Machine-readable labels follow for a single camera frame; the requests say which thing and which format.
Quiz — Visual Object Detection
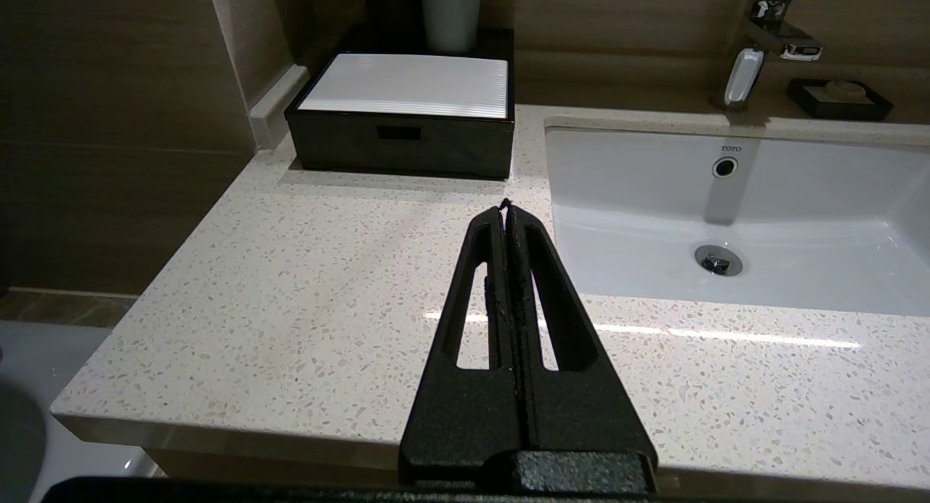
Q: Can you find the white glossy toilet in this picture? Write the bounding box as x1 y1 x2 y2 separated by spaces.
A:
0 320 157 503

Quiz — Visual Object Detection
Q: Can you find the grey plastic cup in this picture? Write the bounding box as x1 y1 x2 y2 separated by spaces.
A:
419 0 484 53

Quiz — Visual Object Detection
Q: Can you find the black amenity box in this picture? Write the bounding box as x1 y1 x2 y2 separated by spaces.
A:
285 25 517 182

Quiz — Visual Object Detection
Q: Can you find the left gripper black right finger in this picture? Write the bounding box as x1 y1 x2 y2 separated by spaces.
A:
503 198 659 493

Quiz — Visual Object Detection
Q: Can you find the white sink basin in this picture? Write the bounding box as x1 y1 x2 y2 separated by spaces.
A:
543 124 930 319

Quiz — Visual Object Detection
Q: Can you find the chrome sink drain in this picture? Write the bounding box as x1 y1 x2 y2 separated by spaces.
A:
694 244 744 277

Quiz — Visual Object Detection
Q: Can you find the round beige soap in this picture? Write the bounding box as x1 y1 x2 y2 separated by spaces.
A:
825 81 870 103

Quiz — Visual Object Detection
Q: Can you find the chrome faucet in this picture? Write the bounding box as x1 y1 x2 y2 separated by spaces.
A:
711 0 838 113

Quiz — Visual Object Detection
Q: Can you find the black soap dish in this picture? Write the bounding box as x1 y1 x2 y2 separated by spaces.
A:
786 78 895 122

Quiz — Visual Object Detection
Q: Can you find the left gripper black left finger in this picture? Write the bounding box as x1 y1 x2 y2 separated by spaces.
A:
398 205 521 488

